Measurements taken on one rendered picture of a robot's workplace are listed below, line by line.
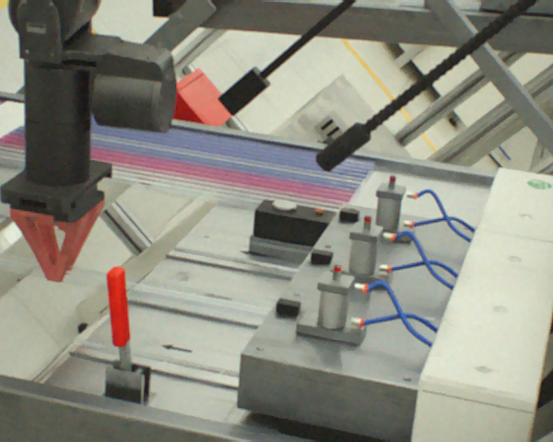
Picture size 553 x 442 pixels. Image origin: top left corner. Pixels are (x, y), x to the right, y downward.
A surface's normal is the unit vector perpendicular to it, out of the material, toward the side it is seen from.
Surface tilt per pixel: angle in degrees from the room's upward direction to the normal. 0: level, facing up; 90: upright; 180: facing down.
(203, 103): 0
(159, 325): 43
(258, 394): 90
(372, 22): 90
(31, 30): 91
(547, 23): 90
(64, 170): 65
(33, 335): 0
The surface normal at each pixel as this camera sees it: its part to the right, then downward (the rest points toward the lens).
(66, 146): 0.38, 0.37
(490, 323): 0.08, -0.92
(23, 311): 0.71, -0.56
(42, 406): -0.27, 0.34
